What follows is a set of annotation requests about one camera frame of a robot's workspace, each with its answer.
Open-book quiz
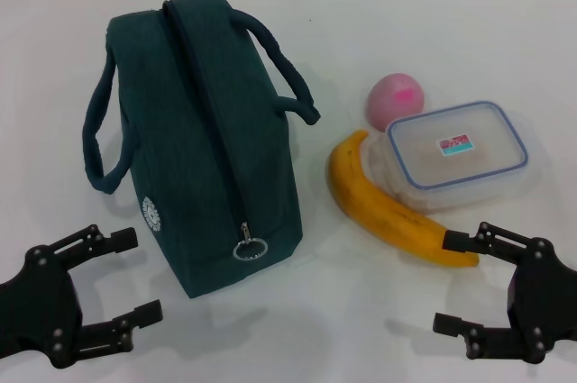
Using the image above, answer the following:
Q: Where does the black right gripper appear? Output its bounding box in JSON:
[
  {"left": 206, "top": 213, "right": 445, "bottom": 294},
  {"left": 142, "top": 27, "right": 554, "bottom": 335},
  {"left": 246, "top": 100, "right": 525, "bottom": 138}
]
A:
[{"left": 432, "top": 220, "right": 577, "bottom": 364}]

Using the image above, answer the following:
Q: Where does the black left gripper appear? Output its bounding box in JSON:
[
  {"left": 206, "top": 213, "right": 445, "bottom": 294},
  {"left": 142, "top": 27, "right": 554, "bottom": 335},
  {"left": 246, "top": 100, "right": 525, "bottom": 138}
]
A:
[{"left": 0, "top": 223, "right": 164, "bottom": 369}]

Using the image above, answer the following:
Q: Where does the clear blue-rimmed food container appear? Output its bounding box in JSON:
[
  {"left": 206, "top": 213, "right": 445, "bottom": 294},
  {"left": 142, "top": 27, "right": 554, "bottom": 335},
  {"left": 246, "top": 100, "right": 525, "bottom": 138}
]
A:
[{"left": 364, "top": 100, "right": 537, "bottom": 216}]

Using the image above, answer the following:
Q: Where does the yellow banana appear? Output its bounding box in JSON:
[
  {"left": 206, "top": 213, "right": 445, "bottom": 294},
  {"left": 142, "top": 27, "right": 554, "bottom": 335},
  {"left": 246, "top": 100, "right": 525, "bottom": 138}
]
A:
[{"left": 326, "top": 129, "right": 481, "bottom": 270}]

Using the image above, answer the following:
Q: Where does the dark teal insulated lunch bag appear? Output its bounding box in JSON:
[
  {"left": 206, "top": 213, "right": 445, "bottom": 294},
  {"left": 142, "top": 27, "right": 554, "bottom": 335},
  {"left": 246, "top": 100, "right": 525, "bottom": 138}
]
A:
[{"left": 80, "top": 0, "right": 322, "bottom": 299}]

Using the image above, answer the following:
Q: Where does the pink round peach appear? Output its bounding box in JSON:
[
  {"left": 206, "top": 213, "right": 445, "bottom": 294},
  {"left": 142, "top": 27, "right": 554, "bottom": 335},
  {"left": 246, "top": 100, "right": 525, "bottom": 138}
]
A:
[{"left": 367, "top": 71, "right": 427, "bottom": 130}]

